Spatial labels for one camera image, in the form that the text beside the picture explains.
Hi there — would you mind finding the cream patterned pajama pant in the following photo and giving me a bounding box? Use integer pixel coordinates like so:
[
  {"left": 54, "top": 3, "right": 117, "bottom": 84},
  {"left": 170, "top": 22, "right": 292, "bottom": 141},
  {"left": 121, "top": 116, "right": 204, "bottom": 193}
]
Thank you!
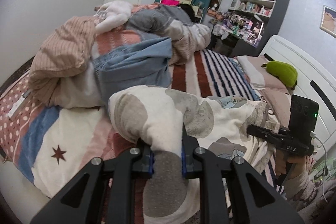
[{"left": 108, "top": 85, "right": 280, "bottom": 223}]

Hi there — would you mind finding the right hand in sleeve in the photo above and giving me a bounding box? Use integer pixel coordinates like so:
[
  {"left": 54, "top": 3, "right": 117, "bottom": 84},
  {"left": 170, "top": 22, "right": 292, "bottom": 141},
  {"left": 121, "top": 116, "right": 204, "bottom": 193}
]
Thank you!
[{"left": 274, "top": 151, "right": 308, "bottom": 183}]

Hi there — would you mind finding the white bed headboard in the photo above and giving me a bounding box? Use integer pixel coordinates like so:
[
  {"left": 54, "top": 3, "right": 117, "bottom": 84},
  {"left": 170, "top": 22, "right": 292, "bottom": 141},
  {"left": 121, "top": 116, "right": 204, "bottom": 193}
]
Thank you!
[{"left": 261, "top": 35, "right": 335, "bottom": 160}]

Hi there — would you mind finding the pink striped pillow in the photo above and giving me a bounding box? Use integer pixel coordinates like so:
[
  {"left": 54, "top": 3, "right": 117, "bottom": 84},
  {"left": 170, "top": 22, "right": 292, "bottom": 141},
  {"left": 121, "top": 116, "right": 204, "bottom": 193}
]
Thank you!
[{"left": 236, "top": 55, "right": 291, "bottom": 127}]

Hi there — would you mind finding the green plush toy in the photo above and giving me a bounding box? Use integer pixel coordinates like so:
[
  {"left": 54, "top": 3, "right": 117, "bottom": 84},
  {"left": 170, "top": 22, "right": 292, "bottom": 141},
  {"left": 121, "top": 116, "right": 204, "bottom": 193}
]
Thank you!
[{"left": 261, "top": 61, "right": 298, "bottom": 90}]

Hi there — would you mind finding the striped plush bed blanket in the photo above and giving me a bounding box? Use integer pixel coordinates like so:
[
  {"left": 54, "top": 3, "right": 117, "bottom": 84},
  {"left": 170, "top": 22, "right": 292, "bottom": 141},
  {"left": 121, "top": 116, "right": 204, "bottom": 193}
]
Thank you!
[{"left": 0, "top": 49, "right": 266, "bottom": 224}]

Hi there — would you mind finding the blue denim folded garment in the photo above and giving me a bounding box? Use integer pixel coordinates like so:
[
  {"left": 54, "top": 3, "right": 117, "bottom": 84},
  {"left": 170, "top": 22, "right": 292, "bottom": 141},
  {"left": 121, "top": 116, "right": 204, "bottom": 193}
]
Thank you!
[{"left": 93, "top": 37, "right": 173, "bottom": 105}]

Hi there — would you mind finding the dark bookshelf with items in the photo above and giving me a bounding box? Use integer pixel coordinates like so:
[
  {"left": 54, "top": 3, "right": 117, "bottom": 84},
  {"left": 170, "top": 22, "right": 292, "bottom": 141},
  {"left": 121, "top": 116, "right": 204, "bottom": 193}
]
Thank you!
[{"left": 210, "top": 0, "right": 289, "bottom": 57}]

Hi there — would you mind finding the pink striped duvet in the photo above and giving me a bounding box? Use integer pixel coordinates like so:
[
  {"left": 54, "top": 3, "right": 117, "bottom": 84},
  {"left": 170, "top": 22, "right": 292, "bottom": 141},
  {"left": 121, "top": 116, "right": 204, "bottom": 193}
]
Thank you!
[{"left": 29, "top": 3, "right": 211, "bottom": 109}]

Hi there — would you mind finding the white plush toy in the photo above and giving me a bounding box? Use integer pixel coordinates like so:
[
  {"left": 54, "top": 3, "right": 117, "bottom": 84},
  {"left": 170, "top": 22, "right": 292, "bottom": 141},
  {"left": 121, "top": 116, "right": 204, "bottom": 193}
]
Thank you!
[{"left": 94, "top": 1, "right": 133, "bottom": 34}]

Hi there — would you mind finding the white charging cable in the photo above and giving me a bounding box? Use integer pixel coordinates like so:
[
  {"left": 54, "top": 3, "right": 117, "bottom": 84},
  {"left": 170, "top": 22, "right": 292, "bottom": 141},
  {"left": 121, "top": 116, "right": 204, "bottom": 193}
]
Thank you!
[{"left": 309, "top": 131, "right": 331, "bottom": 204}]

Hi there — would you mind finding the framed wall picture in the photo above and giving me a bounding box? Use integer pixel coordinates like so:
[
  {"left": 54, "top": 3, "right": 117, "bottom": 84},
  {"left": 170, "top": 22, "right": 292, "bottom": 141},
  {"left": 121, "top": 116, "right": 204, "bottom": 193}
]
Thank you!
[{"left": 319, "top": 6, "right": 336, "bottom": 38}]

